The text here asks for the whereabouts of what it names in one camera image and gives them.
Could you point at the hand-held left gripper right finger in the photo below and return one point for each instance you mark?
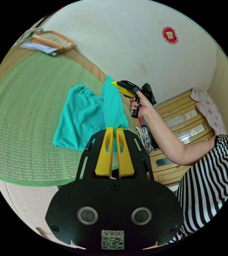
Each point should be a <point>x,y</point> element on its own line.
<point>125,160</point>

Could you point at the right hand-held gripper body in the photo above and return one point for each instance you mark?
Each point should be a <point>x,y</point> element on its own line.
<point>146,93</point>

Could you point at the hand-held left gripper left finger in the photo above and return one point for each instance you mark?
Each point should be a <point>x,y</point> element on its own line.
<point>102,158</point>

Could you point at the teal long sleeve shirt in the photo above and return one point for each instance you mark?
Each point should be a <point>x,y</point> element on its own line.
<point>81,116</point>

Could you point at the person's right forearm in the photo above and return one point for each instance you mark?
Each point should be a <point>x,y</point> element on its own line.
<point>165,138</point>

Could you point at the person's right hand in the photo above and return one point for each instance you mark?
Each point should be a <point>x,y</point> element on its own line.
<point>144,105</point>

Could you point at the pile of clothes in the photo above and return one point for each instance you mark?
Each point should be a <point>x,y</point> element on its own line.
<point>148,138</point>

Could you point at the wooden cupboard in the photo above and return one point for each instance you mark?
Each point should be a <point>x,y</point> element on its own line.
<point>185,118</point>

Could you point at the pink floral cloth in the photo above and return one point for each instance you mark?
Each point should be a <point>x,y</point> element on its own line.
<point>209,112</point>

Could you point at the bed with green woven mat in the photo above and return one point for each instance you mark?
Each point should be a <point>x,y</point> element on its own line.
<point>25,120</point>

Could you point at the person's body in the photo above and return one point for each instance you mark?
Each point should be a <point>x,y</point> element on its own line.
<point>209,180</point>

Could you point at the stack of papers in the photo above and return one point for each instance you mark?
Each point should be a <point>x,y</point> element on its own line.
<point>35,47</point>

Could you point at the red wall ornament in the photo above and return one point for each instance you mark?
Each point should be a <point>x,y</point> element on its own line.
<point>170,35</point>

